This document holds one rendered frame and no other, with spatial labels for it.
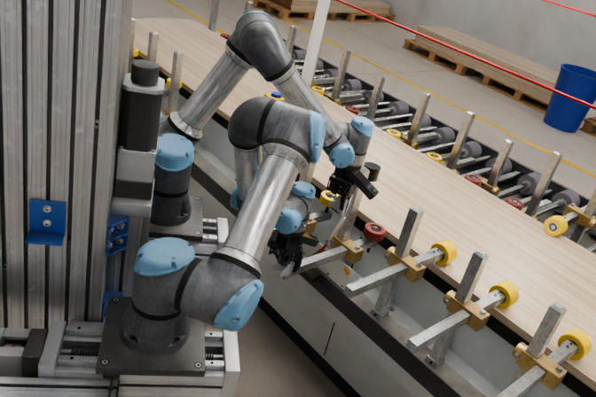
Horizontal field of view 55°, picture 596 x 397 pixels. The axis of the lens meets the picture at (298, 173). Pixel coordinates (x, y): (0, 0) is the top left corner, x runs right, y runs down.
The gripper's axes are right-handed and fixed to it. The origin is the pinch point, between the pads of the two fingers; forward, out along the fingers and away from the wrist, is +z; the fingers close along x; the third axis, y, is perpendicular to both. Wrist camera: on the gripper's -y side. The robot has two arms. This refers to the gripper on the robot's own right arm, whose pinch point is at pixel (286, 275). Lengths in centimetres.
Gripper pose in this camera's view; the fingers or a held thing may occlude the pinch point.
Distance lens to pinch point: 194.9
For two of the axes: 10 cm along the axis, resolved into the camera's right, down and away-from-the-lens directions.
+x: 6.4, 4.7, -6.1
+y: -7.4, 1.6, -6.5
